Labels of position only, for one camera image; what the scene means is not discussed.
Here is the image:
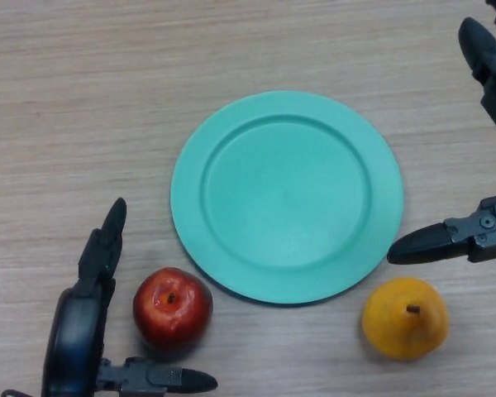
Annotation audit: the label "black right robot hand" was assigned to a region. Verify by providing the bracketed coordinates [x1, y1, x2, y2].
[386, 0, 496, 265]

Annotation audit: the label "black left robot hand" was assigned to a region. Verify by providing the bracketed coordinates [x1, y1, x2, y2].
[41, 197, 219, 397]

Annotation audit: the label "red apple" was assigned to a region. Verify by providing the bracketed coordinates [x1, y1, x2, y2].
[132, 266, 214, 350]

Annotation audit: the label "green round plate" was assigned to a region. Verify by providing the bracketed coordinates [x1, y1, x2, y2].
[169, 90, 405, 308]

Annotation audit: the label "yellow pear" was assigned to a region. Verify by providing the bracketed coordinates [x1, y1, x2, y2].
[361, 277, 451, 361]

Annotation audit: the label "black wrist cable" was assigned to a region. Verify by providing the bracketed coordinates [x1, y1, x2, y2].
[0, 387, 45, 397]

